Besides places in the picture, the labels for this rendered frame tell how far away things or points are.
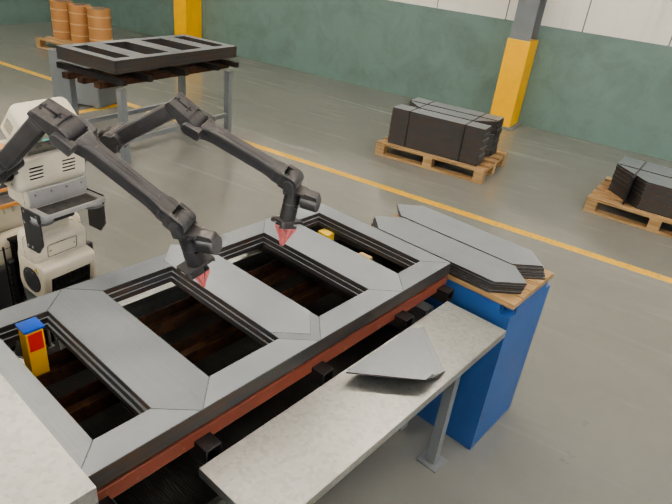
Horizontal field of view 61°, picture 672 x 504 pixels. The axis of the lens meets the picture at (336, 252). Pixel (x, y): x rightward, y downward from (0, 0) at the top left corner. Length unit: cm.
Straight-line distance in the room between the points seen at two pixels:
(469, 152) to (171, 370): 468
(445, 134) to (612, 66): 297
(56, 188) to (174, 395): 98
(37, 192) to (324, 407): 123
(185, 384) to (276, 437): 29
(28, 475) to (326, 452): 74
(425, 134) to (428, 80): 299
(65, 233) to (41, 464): 128
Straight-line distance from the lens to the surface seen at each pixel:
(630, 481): 303
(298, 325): 185
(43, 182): 226
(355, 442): 167
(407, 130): 613
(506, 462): 283
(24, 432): 132
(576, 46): 833
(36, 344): 191
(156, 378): 166
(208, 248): 167
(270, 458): 160
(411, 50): 906
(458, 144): 596
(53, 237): 236
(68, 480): 121
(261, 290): 201
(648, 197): 579
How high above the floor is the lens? 195
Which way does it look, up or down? 28 degrees down
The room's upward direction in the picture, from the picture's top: 7 degrees clockwise
